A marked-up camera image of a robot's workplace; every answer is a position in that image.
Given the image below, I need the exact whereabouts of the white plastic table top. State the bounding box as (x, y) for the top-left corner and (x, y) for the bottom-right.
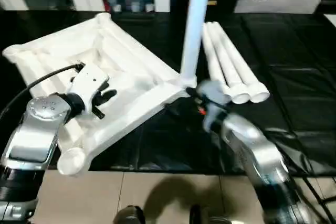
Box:
(2, 13), (197, 177)

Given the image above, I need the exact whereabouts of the white plastic table leg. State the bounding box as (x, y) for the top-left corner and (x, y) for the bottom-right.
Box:
(207, 22), (250, 104)
(202, 23), (226, 88)
(214, 22), (270, 103)
(180, 0), (213, 88)

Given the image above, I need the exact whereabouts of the black padded work mat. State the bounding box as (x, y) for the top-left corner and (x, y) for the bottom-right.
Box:
(0, 10), (336, 176)

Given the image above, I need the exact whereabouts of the black metal stand foot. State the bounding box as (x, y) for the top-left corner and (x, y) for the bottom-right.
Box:
(301, 176), (336, 208)

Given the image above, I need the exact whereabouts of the white flat board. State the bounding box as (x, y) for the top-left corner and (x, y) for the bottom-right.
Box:
(324, 13), (336, 27)

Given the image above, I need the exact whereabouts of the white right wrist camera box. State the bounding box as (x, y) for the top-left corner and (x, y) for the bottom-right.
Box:
(196, 81), (232, 130)

